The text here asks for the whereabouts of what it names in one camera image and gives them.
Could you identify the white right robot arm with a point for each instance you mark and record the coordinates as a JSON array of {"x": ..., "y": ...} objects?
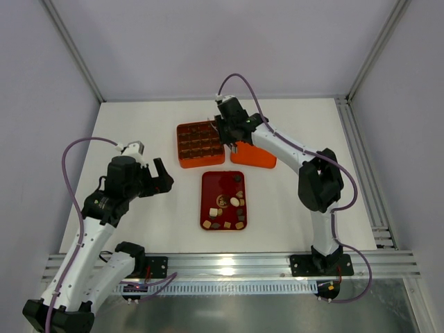
[{"x": 319, "y": 180}]

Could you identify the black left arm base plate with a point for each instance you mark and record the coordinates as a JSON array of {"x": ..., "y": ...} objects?
[{"x": 155, "y": 267}]

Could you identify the orange box lid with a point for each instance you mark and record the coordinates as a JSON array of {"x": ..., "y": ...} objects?
[{"x": 253, "y": 156}]

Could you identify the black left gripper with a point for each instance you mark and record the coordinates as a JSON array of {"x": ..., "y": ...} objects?
[{"x": 150, "y": 182}]

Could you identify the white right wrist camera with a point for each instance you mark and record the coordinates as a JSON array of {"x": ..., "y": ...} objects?
[{"x": 223, "y": 98}]

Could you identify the aluminium frame post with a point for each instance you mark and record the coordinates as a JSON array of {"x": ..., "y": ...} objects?
[
  {"x": 68, "y": 41},
  {"x": 382, "y": 39}
]

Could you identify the aluminium front rail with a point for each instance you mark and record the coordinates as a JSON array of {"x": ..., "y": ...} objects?
[{"x": 275, "y": 266}]

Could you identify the white oval chocolate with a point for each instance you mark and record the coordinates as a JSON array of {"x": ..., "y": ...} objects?
[{"x": 234, "y": 201}]

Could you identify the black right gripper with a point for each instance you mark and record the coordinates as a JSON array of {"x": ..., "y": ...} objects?
[{"x": 228, "y": 134}]

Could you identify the aluminium frame post right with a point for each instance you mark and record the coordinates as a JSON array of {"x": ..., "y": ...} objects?
[{"x": 382, "y": 39}]

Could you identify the aluminium frame post left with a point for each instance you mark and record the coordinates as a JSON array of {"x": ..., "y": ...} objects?
[{"x": 68, "y": 41}]

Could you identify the slotted cable duct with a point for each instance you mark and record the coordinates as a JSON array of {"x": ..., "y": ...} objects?
[{"x": 223, "y": 288}]

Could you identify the aluminium side rail right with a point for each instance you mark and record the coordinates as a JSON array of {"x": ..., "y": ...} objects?
[{"x": 373, "y": 201}]

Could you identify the red rectangular tray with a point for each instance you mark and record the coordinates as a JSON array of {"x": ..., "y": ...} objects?
[{"x": 217, "y": 188}]

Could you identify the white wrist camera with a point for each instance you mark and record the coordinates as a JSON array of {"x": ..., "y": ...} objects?
[
  {"x": 223, "y": 98},
  {"x": 134, "y": 150}
]

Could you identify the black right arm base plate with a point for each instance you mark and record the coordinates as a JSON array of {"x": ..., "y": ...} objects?
[{"x": 311, "y": 266}]

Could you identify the metal tongs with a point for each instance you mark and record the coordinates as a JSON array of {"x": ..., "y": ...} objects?
[{"x": 232, "y": 146}]

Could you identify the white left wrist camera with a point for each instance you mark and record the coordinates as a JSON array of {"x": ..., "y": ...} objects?
[{"x": 134, "y": 150}]

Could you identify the orange chocolate box with tray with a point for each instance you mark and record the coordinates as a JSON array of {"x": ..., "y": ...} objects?
[{"x": 200, "y": 149}]

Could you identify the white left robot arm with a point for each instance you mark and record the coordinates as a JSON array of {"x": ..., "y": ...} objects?
[{"x": 74, "y": 296}]

